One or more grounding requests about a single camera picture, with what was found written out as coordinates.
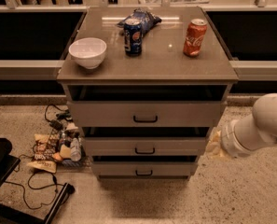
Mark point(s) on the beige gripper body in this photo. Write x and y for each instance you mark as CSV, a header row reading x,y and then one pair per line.
x,y
228,138

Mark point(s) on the grey top drawer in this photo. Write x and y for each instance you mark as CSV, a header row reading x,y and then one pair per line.
x,y
146,105

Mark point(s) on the grey drawer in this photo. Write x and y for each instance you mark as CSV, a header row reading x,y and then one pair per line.
x,y
146,105
144,166
124,141

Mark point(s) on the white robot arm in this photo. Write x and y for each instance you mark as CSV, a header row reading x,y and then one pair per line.
x,y
240,138

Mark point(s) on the grey drawer cabinet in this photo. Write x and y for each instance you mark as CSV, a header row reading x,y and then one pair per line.
x,y
162,60

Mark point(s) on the grey bottom drawer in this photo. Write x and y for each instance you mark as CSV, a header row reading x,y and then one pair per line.
x,y
144,166

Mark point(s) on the grey middle drawer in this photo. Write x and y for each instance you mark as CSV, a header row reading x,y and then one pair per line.
x,y
124,141

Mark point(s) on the red coca-cola can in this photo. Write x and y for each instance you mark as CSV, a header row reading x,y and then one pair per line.
x,y
195,34

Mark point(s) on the blue pepsi can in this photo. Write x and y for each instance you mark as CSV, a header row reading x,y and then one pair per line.
x,y
133,37

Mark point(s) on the clear plastic bottle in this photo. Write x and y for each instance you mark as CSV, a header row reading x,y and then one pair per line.
x,y
75,150

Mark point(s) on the blue chip bag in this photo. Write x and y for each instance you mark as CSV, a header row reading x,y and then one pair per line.
x,y
148,20

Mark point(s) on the white bowl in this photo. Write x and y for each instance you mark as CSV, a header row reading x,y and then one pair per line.
x,y
88,52

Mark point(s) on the black power adapter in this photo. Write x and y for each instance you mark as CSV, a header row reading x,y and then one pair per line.
x,y
56,125

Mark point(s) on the snack bag on floor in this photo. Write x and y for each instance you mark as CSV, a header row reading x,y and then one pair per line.
x,y
46,154

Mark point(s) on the black chair base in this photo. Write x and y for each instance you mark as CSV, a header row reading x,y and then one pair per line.
x,y
7,165

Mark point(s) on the wire basket of snacks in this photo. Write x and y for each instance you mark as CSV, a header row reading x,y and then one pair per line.
x,y
66,135

